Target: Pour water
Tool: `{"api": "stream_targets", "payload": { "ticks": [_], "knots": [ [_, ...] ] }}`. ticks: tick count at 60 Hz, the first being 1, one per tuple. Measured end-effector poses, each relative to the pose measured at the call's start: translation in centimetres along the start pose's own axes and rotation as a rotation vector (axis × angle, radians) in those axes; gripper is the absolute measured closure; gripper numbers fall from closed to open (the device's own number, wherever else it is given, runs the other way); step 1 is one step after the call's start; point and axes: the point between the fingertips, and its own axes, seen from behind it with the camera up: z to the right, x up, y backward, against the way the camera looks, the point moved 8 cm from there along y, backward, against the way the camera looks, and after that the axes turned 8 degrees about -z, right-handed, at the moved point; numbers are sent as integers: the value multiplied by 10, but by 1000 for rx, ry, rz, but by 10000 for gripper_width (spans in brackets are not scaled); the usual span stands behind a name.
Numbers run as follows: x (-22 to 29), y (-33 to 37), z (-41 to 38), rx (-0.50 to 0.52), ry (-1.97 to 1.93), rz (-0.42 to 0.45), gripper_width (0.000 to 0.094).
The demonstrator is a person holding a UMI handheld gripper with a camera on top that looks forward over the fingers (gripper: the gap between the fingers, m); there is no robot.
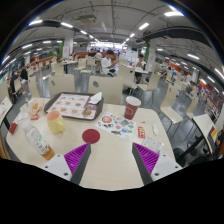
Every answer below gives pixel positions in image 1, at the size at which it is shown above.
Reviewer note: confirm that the beige wooden chair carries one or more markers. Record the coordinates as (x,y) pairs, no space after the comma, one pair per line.
(169,105)
(61,85)
(106,88)

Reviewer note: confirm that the beige square dining table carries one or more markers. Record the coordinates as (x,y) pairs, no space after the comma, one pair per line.
(4,108)
(204,126)

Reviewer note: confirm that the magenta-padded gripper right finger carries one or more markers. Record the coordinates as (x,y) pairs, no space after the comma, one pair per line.
(165,165)

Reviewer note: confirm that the ceiling lights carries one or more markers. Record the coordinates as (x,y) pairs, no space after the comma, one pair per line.
(173,13)

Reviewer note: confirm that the crumpled food wrapper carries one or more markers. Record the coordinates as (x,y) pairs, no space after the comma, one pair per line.
(36,107)

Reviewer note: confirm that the ceiling air conditioner unit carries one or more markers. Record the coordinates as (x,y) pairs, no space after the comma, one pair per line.
(86,19)

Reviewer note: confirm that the yellow mug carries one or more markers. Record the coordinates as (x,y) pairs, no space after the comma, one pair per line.
(55,124)

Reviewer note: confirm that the clear plastic bottle white cap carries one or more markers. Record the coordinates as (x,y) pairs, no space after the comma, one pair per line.
(36,139)

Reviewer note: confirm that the brown tray with menu paper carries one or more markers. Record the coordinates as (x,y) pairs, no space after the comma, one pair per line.
(68,105)

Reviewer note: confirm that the flat round red coaster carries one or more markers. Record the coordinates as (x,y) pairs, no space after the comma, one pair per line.
(91,136)

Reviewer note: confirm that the red paper cup white lid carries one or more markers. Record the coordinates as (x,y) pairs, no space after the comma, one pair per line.
(131,109)

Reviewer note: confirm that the white paper napkin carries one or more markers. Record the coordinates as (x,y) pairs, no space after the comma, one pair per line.
(96,98)

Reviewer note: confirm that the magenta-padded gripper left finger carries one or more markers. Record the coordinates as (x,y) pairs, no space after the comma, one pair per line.
(58,165)

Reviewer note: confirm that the white sauce packet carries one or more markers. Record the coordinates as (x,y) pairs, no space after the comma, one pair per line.
(155,129)

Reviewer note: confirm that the red sauce packet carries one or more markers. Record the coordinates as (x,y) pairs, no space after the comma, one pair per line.
(141,132)

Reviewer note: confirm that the group of beige chairs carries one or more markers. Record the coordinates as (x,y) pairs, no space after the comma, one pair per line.
(81,63)

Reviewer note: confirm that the clear plastic packet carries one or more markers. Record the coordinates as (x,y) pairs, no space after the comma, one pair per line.
(151,144)

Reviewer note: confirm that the person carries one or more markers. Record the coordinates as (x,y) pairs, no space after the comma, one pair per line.
(24,75)
(140,65)
(106,64)
(218,143)

